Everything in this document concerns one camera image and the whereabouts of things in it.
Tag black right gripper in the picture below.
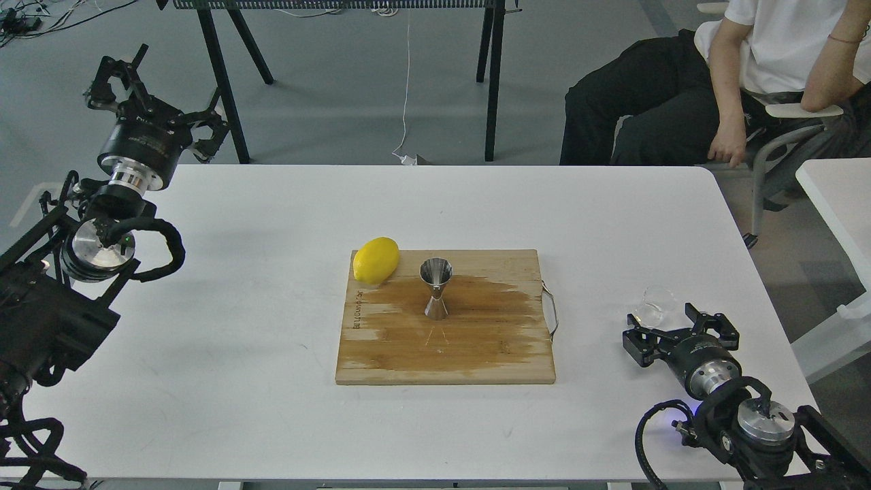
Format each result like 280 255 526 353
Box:
622 303 742 400

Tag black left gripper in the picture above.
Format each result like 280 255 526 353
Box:
84 44 231 192

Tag small clear glass cup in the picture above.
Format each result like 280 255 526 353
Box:
634 285 677 327

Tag steel jigger measuring cup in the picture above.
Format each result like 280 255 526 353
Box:
419 257 453 320

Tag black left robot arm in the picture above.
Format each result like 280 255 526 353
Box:
1 46 229 489

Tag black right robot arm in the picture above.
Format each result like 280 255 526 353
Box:
623 304 870 489

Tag wooden cutting board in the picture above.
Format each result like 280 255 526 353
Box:
335 249 556 385

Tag seated person in white shirt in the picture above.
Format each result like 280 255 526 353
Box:
559 1 870 165

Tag yellow lemon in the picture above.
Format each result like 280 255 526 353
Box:
352 237 400 285

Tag grey white chair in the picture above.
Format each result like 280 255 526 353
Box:
696 1 869 248

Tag black floor cables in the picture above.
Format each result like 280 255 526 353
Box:
0 0 140 50

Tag white hanging cable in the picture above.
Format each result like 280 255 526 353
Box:
391 8 417 165

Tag black metal frame table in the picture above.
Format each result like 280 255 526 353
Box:
155 0 523 165

